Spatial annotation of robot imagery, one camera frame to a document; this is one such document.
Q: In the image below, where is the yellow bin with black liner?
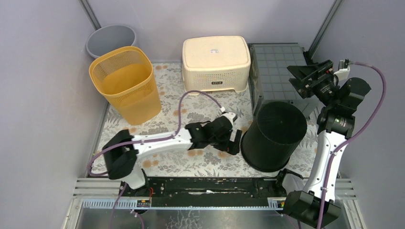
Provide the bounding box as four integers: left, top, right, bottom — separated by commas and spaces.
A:
89, 46, 161, 125

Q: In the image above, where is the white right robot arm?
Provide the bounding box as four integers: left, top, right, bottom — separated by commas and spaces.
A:
274, 59, 371, 229

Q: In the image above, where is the white slotted cable duct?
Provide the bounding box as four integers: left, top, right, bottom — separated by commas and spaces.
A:
82, 197, 286, 211

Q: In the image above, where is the grey round plastic bin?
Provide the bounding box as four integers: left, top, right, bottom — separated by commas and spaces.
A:
85, 24, 137, 59

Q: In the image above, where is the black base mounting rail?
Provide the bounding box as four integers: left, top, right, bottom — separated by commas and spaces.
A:
118, 175, 306, 208

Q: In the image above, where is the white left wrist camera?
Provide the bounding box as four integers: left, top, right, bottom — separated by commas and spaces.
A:
220, 106, 238, 126

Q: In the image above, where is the cream perforated plastic basket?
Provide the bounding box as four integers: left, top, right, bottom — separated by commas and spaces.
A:
181, 35, 251, 93

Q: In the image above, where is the small circuit board left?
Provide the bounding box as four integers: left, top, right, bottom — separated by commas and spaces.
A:
136, 200, 150, 208

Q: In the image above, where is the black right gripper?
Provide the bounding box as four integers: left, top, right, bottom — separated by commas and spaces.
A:
287, 60, 339, 108

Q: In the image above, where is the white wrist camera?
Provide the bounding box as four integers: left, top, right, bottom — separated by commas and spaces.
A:
220, 106, 238, 126
334, 59, 351, 81

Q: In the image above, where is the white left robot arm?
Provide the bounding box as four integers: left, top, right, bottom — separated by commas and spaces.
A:
102, 113, 243, 196

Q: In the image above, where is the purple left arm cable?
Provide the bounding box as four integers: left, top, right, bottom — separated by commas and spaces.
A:
86, 90, 226, 229

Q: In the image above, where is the black round plastic bin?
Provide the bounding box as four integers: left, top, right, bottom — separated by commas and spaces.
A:
241, 101, 307, 172

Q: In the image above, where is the grey plastic storage bin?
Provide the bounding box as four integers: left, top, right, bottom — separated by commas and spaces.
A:
248, 43, 318, 119

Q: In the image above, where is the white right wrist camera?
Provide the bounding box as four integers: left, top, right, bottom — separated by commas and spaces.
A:
334, 59, 351, 81

